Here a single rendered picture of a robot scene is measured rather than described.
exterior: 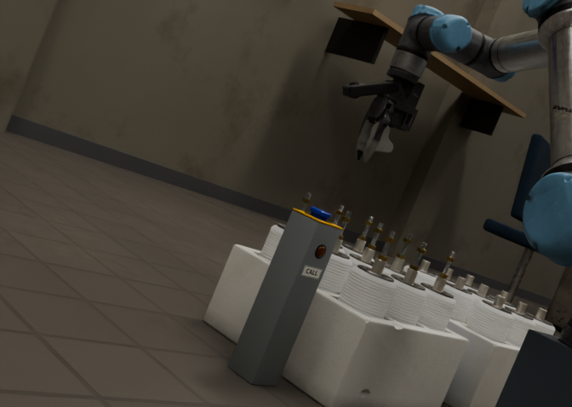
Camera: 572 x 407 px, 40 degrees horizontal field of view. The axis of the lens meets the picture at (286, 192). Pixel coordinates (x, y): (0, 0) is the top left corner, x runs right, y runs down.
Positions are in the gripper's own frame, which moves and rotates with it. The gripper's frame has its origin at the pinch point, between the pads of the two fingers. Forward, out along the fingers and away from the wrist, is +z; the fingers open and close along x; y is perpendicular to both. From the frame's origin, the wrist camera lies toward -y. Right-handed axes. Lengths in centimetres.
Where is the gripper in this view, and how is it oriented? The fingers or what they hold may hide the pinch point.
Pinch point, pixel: (361, 154)
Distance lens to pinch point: 176.7
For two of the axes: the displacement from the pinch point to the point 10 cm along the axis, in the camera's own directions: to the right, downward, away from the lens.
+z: -3.8, 9.2, 0.4
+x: -3.2, -1.8, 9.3
